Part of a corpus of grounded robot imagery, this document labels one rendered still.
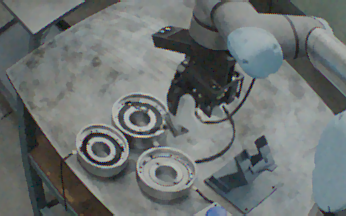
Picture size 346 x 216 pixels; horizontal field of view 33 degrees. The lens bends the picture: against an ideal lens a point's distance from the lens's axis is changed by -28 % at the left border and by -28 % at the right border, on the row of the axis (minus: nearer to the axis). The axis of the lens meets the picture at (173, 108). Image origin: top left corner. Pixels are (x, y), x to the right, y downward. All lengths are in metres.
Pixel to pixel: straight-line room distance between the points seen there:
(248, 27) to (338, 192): 0.40
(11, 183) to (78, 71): 0.88
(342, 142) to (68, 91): 0.93
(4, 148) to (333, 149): 1.86
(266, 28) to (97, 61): 0.63
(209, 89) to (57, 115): 0.40
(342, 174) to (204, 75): 0.57
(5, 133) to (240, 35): 1.60
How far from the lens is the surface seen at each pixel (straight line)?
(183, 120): 1.23
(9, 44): 2.49
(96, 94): 1.47
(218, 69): 1.12
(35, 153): 1.67
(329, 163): 0.67
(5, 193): 2.25
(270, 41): 0.95
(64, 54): 1.55
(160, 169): 1.34
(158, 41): 1.21
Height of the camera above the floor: 1.87
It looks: 47 degrees down
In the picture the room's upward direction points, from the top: 12 degrees clockwise
